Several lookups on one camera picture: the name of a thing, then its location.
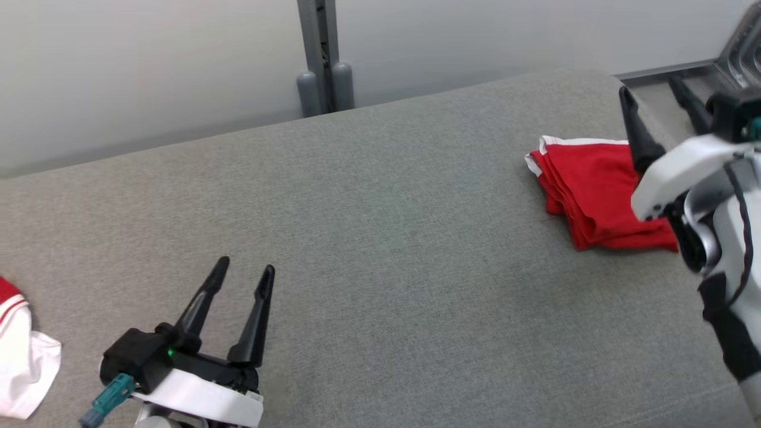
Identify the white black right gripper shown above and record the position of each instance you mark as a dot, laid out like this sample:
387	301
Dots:
678	172

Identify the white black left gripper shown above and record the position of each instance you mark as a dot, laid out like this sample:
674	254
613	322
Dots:
202	392

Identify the red shorts with white stripe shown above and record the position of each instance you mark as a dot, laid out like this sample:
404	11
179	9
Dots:
594	190

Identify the red and white striped jersey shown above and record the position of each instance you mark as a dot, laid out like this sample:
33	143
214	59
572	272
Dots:
18	356

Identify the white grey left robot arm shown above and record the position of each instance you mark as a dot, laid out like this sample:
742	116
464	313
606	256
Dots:
157	423

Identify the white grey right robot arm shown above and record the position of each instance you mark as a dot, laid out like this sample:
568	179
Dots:
728	238

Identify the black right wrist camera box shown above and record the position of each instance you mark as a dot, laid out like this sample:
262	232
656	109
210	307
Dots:
731	113

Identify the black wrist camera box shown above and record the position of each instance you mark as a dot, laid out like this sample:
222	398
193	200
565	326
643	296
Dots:
134	356
731	113

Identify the teal right camera connector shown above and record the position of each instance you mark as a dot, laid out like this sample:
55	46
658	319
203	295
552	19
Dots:
756	128

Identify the teal camera connector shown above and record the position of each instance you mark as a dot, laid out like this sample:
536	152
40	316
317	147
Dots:
110	398
756	128

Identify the grey metal partition frame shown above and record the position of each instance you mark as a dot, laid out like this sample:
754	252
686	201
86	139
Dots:
740	53

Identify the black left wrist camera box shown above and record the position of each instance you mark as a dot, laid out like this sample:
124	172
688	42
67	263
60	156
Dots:
134	356

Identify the teal left camera connector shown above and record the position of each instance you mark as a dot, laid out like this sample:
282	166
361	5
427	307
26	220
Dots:
110	398

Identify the grey partition post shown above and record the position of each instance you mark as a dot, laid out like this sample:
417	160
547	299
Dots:
321	35

